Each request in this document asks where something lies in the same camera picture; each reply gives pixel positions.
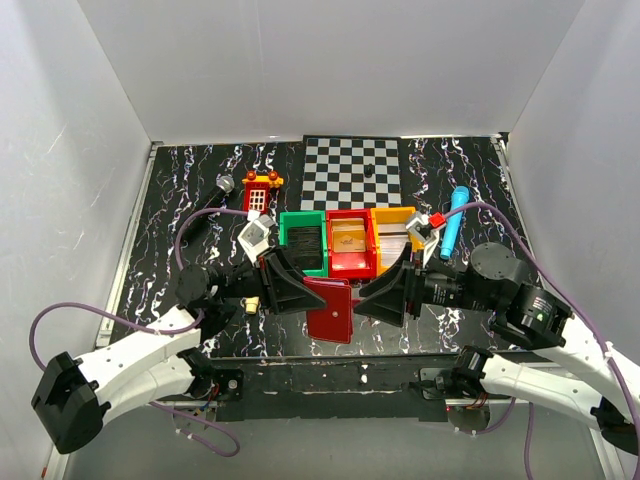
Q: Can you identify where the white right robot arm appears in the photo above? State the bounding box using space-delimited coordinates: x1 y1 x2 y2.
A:
354 243 639 454

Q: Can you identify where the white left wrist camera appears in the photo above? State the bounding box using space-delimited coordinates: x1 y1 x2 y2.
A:
237 210 275 264

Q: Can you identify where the gold card stack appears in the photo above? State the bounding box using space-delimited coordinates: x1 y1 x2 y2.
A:
331 218 367 253

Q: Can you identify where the black microphone silver head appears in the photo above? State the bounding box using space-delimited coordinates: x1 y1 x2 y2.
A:
194 175 235 211

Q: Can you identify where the red toy phone booth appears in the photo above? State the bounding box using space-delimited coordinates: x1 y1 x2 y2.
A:
242 170 284 214

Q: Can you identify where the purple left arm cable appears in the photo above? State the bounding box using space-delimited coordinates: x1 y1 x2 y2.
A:
28 207 251 457

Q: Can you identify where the cream toy microphone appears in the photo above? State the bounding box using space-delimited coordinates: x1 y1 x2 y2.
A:
240 296 260 315

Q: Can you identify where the red leather card holder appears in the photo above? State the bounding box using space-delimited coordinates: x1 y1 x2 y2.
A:
304 277 353 344

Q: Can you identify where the green plastic bin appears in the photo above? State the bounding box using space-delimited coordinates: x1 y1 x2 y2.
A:
279 210 329 277

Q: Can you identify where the white card stack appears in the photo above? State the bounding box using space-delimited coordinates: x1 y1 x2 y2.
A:
378 223 410 267

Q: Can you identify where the black card stack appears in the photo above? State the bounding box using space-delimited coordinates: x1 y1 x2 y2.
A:
288 226 323 270

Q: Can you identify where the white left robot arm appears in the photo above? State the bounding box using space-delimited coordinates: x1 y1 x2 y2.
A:
31 247 327 454

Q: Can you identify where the yellow plastic bin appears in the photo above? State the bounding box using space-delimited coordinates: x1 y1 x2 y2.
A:
371 207 423 276

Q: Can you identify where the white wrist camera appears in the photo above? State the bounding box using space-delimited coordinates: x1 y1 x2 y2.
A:
237 210 275 264
405 211 446 267

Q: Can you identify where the black white checkerboard mat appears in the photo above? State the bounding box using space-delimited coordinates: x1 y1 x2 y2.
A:
300 136 402 211

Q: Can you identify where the blue toy microphone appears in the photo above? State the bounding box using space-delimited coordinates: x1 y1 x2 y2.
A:
440 186 470 261

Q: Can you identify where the red plastic bin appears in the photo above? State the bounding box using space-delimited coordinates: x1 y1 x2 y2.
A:
326 209 377 281

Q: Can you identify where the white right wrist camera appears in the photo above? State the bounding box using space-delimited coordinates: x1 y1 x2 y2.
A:
405 211 446 267

